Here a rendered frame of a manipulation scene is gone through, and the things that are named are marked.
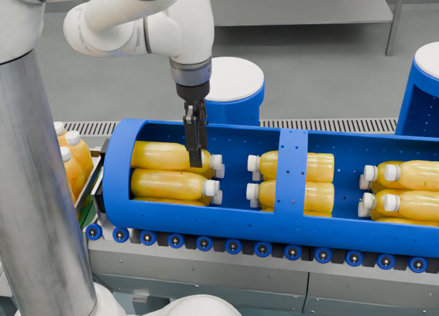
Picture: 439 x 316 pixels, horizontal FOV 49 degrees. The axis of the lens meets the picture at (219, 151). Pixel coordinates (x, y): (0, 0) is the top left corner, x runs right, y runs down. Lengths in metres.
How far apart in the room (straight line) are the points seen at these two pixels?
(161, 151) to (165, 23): 0.37
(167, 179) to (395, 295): 0.64
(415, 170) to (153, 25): 0.66
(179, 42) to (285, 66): 2.86
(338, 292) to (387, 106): 2.28
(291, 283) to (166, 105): 2.29
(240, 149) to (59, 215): 0.82
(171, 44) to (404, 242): 0.66
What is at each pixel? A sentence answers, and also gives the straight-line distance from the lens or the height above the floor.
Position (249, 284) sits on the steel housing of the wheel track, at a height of 0.85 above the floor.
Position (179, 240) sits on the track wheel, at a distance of 1.28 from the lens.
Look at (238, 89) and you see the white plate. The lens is 1.66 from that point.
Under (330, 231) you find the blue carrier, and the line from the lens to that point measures 1.13.
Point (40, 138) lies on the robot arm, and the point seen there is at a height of 1.64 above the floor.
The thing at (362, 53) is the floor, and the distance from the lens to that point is 4.03.
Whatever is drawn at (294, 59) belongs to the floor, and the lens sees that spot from 3.90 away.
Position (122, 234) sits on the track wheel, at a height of 0.97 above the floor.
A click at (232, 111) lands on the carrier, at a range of 1.64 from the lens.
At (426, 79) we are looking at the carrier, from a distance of 1.86.
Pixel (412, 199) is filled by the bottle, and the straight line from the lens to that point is 1.18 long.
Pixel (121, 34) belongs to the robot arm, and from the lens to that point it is 0.94.
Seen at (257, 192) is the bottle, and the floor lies 1.12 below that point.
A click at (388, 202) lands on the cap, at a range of 1.18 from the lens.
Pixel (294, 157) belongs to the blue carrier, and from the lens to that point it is 1.11.
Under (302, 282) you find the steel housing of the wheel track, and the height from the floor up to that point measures 0.87.
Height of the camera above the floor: 1.96
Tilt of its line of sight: 41 degrees down
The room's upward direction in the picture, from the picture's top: 3 degrees counter-clockwise
